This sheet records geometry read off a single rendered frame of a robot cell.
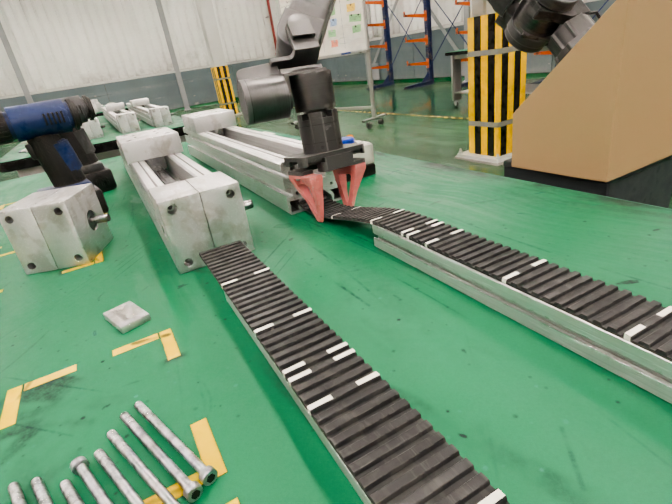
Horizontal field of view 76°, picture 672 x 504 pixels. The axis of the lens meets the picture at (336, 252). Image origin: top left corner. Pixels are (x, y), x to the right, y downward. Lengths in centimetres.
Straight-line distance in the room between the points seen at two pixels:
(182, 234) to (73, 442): 27
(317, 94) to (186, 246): 26
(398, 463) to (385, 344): 15
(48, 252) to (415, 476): 61
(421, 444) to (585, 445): 10
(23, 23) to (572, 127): 1543
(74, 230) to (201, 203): 21
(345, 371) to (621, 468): 16
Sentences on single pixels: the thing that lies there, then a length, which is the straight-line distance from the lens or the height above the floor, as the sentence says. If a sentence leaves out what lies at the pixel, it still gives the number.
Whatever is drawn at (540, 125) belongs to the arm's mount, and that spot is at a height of 85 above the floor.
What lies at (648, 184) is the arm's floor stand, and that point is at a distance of 88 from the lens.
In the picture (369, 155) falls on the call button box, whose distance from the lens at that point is 84.
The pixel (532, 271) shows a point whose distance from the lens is 40.
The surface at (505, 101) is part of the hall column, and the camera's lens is 386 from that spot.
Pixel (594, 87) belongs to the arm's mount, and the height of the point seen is 91.
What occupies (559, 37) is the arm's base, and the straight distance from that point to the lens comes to 87.
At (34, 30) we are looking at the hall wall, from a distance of 1575.
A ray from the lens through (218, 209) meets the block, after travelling 56.
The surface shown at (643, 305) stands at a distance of 38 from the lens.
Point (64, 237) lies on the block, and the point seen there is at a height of 82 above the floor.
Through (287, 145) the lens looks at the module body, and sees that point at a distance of 83.
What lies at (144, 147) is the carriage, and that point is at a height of 89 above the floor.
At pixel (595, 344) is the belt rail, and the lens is 36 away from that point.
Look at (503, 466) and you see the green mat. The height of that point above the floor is 78.
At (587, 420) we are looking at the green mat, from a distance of 32.
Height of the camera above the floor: 100
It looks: 24 degrees down
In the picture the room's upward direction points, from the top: 9 degrees counter-clockwise
